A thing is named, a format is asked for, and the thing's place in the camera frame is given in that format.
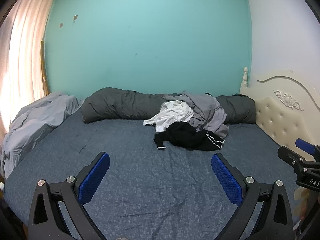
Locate grey garment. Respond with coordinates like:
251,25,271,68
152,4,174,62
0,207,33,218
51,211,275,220
162,90,229,139

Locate pink curtain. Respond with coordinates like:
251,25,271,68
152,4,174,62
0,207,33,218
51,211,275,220
0,0,59,140

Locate black sweater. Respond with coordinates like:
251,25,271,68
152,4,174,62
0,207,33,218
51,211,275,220
154,121,225,152

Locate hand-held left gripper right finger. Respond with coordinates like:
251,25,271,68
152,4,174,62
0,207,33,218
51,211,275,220
211,153,295,240

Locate wooden window frame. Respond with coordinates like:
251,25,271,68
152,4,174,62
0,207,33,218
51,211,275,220
41,40,52,97

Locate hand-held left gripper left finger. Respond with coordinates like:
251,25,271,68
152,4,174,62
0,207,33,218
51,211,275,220
28,151,111,240

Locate white shirt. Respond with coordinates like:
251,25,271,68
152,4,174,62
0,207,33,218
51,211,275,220
143,100,195,133

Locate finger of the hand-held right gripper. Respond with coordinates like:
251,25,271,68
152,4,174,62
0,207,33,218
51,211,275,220
277,146,307,170
295,138,320,160

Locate person's right hand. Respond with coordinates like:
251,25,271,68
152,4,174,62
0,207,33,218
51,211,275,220
294,189,313,215

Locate dark grey duvet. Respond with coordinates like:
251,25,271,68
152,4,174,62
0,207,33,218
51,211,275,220
82,87,257,124

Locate blue bed sheet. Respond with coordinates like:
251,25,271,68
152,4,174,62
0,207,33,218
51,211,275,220
4,110,303,240

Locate cream tufted headboard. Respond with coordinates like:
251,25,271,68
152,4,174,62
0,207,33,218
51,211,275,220
239,67,320,155

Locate light grey quilt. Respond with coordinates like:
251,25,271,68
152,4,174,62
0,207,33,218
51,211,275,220
0,91,85,180

